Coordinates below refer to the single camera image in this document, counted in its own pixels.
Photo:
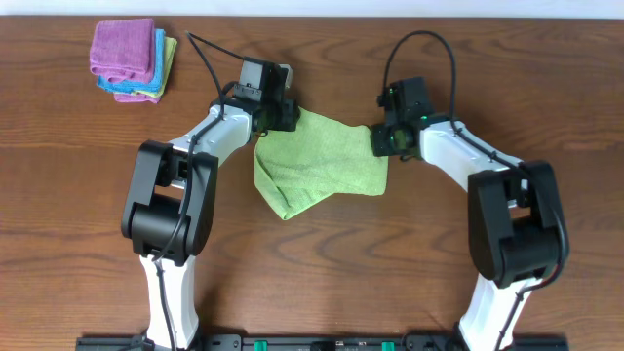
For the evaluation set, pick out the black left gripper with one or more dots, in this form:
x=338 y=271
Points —
x=285 y=115

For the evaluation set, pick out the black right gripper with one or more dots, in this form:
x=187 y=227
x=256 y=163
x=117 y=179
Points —
x=378 y=139

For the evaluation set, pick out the green microfiber cloth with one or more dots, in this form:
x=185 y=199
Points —
x=294 y=171

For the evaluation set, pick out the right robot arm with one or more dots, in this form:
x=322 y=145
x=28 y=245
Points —
x=516 y=232

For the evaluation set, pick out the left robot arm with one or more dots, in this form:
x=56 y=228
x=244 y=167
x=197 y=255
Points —
x=170 y=205

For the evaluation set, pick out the folded yellow-green cloth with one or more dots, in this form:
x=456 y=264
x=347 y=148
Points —
x=170 y=48

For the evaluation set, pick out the folded blue cloth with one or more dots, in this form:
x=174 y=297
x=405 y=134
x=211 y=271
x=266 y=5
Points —
x=155 y=84

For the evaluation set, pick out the folded purple cloth at bottom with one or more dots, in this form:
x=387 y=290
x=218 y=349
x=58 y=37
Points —
x=129 y=98

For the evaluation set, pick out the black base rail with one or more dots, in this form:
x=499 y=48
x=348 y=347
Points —
x=234 y=342

